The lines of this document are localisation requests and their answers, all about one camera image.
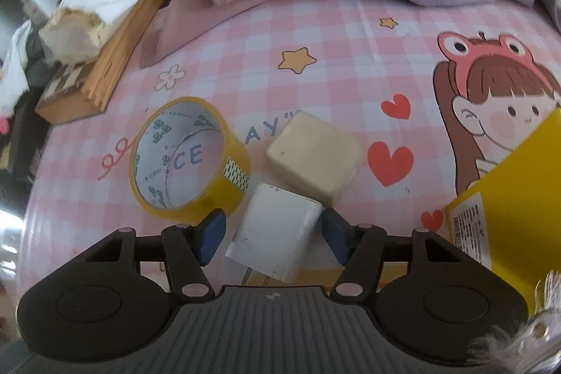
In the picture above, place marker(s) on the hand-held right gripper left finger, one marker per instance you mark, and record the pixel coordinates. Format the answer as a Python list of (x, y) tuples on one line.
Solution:
[(212, 238)]

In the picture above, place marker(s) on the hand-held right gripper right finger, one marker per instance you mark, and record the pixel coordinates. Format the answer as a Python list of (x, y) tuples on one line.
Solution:
[(335, 236)]

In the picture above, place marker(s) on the white charger adapter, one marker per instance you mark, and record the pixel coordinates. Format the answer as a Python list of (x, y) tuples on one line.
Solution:
[(276, 229)]

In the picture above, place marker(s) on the yellow tape roll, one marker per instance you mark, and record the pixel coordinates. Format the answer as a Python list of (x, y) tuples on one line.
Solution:
[(151, 181)]

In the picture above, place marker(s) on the cream rectangular block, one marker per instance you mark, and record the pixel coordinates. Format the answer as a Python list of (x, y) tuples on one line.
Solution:
[(313, 155)]

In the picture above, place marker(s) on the yellow cardboard box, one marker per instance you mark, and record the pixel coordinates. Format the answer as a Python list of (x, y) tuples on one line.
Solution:
[(517, 203)]

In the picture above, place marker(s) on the wooden chess box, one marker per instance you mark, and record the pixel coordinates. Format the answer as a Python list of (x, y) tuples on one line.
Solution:
[(109, 71)]

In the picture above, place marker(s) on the fuzzy lilac cloth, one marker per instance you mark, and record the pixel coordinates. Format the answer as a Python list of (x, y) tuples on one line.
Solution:
[(517, 339)]

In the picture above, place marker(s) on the pink checked tablecloth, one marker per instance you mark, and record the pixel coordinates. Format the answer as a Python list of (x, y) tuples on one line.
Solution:
[(263, 32)]

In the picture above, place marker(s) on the small pink object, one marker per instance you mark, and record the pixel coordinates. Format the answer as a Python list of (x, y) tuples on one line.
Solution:
[(3, 125)]

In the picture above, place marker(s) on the cream tissue pack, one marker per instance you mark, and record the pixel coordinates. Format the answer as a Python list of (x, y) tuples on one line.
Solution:
[(87, 19)]

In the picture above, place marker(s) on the white garment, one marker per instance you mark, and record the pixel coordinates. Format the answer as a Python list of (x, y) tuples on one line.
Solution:
[(13, 67)]

